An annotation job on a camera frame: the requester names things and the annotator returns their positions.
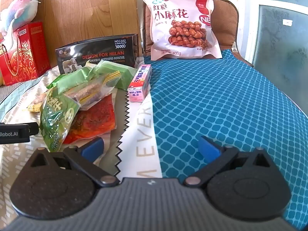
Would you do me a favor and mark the wooden headboard panel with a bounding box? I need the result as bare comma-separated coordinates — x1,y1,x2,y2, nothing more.
31,0,145,71

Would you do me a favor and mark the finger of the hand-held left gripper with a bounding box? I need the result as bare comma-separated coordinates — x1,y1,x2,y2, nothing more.
27,122,39,135

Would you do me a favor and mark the large pink snack bag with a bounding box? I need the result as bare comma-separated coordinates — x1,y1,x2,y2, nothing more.
141,0,223,61

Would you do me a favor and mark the red spicy snack packet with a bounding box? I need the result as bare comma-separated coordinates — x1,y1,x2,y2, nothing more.
63,95,116,145

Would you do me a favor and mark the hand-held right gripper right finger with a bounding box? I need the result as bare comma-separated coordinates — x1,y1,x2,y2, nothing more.
184,136,278,187

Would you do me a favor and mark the pastel plush toy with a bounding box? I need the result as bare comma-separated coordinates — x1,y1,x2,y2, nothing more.
0,0,41,39

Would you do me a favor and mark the blue diamond-patterned mat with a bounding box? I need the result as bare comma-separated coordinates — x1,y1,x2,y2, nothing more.
144,49,308,229

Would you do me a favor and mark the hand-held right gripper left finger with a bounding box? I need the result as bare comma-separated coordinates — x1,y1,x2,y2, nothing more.
30,137,121,188

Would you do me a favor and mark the green pastry packet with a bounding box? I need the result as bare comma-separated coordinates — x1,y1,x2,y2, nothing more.
96,61,138,91

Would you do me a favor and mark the green printed snack bag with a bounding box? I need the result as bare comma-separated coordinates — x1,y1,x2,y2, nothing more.
40,88,81,153

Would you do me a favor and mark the beige patterned bed blanket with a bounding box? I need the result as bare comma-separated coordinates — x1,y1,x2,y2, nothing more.
0,61,162,198

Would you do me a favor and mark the clear packet with brown bar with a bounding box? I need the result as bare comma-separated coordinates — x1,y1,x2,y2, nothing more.
47,67,121,108

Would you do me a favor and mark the black box with sheep print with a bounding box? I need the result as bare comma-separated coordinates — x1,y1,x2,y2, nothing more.
55,34,139,75

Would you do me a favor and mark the red gold-patterned gift bag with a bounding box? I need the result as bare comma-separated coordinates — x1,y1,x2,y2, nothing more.
0,22,51,86

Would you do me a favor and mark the small pink candy box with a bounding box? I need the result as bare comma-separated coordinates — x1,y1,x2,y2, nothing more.
127,64,152,103

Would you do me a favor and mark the frosted glass door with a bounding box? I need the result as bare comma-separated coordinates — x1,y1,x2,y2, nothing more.
245,0,308,117

